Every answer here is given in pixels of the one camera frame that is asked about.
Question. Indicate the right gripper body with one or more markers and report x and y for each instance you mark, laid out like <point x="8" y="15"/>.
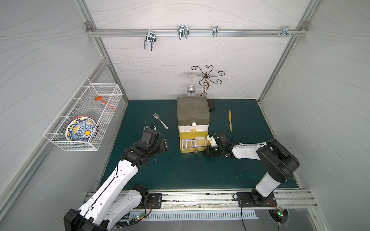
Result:
<point x="213" y="147"/>

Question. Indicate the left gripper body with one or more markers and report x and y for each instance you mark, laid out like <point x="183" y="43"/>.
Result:
<point x="162" y="144"/>

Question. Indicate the white brooch box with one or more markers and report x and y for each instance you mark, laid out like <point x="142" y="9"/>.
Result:
<point x="188" y="144"/>
<point x="200" y="141"/>

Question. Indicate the three-tier drawer organizer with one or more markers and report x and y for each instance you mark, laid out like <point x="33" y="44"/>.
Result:
<point x="193" y="118"/>

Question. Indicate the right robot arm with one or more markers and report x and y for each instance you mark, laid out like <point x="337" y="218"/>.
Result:
<point x="278" y="161"/>

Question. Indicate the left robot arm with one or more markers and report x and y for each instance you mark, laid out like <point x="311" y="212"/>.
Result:
<point x="103" y="211"/>

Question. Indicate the metal spoon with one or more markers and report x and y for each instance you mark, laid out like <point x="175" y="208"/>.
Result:
<point x="156" y="116"/>

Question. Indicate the wooden knife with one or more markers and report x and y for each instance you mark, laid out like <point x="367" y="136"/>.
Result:
<point x="230" y="121"/>

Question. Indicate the clear wine glass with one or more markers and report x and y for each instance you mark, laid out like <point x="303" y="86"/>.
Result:
<point x="191" y="89"/>

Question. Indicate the orange plastic spatula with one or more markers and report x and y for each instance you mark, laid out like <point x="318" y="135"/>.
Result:
<point x="100" y="98"/>

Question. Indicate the patterned ceramic plate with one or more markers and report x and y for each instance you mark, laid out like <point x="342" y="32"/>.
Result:
<point x="80" y="129"/>

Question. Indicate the ornate metal cup stand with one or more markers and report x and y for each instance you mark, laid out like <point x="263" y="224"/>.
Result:
<point x="207" y="78"/>

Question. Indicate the white ventilation grille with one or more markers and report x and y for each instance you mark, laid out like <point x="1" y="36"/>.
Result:
<point x="202" y="215"/>

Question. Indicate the metal double hook left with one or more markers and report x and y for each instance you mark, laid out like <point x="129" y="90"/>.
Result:
<point x="150" y="39"/>

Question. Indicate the metal double hook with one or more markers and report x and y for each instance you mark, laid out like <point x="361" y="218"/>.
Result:
<point x="150" y="39"/>
<point x="183" y="32"/>

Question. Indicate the metal double hook middle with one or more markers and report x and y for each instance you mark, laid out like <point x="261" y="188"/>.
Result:
<point x="183" y="32"/>

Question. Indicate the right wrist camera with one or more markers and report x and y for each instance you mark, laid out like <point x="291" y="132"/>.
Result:
<point x="212" y="141"/>

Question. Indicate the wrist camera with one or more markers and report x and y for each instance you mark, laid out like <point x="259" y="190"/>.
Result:
<point x="151" y="127"/>
<point x="212" y="141"/>

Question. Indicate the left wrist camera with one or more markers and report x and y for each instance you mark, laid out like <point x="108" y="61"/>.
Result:
<point x="151" y="127"/>

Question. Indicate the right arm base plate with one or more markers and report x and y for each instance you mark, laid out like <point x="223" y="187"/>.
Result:
<point x="254" y="200"/>

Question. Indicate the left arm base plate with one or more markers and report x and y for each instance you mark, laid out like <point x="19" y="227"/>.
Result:
<point x="151" y="201"/>

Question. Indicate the white wire basket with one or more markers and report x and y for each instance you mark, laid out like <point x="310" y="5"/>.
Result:
<point x="83" y="103"/>

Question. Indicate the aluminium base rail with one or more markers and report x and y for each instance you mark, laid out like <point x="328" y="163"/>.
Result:
<point x="222" y="199"/>

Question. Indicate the aluminium overhead rail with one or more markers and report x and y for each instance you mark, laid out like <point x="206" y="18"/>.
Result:
<point x="193" y="33"/>

